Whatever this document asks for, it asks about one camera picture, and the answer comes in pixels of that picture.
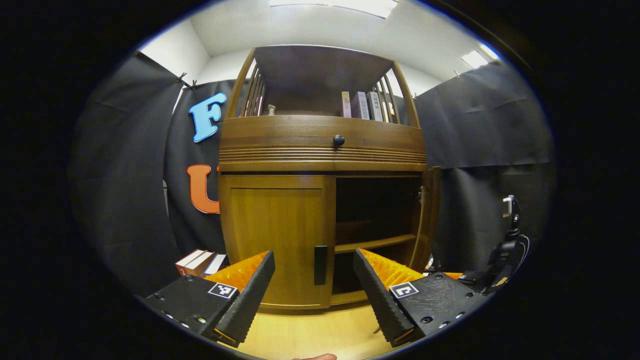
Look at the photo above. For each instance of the grey book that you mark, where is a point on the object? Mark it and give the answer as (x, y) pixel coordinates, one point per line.
(362, 106)

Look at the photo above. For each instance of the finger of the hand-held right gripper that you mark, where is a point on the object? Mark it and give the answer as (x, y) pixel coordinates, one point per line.
(472, 276)

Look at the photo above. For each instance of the large ceiling light panel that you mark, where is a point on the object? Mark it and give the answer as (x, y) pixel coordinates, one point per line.
(350, 6)

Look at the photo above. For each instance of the wooden double-door shoe cabinet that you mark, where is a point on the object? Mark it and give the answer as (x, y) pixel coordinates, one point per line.
(300, 145)

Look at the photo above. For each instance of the black backdrop cloth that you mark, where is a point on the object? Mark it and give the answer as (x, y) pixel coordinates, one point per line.
(125, 175)

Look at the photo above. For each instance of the white book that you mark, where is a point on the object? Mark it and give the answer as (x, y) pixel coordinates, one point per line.
(376, 107)

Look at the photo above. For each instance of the purple book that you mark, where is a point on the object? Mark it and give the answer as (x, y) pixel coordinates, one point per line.
(346, 105)

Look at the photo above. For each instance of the clear pump bottle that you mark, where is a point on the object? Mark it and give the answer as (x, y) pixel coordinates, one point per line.
(271, 111)

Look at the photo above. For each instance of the wooden cabinet door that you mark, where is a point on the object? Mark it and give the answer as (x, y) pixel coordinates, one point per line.
(275, 235)
(427, 220)

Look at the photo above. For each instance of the small ceiling light panel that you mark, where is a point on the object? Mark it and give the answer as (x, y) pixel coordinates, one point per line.
(477, 57)

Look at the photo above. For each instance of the black round drawer knob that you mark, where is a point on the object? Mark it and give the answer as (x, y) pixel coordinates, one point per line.
(339, 140)

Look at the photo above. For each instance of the red-brown book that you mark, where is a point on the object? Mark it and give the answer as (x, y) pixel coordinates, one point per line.
(200, 265)
(186, 262)

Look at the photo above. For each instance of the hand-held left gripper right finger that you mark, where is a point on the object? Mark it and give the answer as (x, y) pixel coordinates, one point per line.
(380, 300)

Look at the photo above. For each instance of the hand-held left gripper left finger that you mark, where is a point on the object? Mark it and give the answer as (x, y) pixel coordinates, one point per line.
(247, 300)

